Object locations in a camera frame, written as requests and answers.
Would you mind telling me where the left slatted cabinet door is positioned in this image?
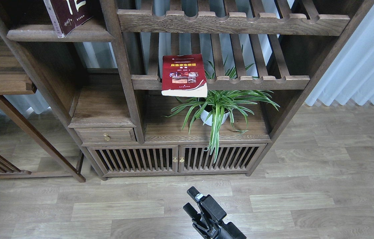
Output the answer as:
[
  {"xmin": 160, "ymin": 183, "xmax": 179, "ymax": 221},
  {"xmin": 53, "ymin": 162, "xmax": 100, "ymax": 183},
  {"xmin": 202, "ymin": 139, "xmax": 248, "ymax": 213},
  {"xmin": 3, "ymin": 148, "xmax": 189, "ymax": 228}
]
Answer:
[{"xmin": 87, "ymin": 145, "xmax": 178, "ymax": 177}]

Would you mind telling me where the white curtain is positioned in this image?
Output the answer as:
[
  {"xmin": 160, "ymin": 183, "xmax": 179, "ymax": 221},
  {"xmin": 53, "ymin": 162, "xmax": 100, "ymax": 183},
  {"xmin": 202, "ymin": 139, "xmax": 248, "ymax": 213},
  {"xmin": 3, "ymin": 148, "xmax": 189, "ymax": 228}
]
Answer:
[{"xmin": 305, "ymin": 5, "xmax": 374, "ymax": 106}]

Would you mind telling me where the wooden side table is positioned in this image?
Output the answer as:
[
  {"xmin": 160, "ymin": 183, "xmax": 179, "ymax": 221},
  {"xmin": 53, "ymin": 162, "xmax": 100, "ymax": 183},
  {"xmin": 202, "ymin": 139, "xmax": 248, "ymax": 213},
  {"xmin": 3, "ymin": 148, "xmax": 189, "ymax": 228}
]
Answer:
[{"xmin": 0, "ymin": 37, "xmax": 86, "ymax": 183}]

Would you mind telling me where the dark wooden bookshelf cabinet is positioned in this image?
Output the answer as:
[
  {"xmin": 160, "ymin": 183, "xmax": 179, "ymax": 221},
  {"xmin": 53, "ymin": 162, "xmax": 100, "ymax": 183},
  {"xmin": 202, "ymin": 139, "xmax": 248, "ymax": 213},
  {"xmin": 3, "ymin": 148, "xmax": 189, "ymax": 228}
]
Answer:
[{"xmin": 0, "ymin": 0, "xmax": 374, "ymax": 178}]

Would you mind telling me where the white plant pot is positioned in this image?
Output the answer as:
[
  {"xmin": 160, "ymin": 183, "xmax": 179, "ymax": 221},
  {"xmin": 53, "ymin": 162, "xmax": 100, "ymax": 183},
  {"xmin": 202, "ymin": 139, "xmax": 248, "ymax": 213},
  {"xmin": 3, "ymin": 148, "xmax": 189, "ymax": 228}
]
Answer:
[{"xmin": 200, "ymin": 105, "xmax": 229, "ymax": 126}]

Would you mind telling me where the slatted cabinet door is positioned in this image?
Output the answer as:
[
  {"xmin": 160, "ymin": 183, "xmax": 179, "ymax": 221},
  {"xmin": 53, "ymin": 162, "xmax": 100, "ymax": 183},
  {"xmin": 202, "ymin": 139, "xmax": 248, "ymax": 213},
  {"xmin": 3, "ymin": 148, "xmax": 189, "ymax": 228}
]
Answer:
[
  {"xmin": 178, "ymin": 143, "xmax": 266, "ymax": 175},
  {"xmin": 87, "ymin": 145, "xmax": 178, "ymax": 177}
]

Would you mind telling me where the right slatted cabinet door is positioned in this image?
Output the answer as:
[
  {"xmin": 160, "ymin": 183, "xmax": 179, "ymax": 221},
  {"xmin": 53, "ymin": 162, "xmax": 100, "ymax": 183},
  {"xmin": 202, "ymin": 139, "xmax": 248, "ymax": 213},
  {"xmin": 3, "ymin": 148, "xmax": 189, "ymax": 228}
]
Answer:
[{"xmin": 178, "ymin": 143, "xmax": 266, "ymax": 175}]

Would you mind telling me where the small wooden drawer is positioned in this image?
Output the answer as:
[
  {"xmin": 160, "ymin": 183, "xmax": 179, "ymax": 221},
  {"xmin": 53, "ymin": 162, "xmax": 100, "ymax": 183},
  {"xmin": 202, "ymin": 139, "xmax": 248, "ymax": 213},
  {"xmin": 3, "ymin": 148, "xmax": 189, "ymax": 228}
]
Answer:
[{"xmin": 74, "ymin": 128, "xmax": 136, "ymax": 143}]

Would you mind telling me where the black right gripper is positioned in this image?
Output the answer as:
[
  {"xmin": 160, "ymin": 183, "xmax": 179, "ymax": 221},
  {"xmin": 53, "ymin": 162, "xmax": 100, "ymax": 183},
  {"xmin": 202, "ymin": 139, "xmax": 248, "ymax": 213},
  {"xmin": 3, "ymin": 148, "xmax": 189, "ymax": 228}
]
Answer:
[{"xmin": 183, "ymin": 187, "xmax": 246, "ymax": 239}]

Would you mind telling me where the red paperback book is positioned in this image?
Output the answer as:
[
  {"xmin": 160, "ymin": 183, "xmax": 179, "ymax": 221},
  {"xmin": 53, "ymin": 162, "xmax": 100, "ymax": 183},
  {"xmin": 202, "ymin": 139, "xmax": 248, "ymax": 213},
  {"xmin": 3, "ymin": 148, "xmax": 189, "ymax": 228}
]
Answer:
[{"xmin": 162, "ymin": 53, "xmax": 208, "ymax": 97}]

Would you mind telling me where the green spider plant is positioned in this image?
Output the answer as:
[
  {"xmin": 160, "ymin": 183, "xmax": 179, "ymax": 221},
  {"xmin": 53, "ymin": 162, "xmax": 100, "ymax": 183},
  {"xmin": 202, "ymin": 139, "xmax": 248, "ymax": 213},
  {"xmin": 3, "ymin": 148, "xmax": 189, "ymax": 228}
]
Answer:
[{"xmin": 165, "ymin": 55, "xmax": 280, "ymax": 164}]

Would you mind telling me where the dark maroon book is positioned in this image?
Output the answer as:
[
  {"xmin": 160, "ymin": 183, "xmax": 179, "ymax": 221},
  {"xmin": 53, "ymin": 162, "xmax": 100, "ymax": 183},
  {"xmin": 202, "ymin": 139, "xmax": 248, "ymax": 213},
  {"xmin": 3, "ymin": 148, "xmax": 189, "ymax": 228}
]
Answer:
[{"xmin": 44, "ymin": 0, "xmax": 99, "ymax": 38}]

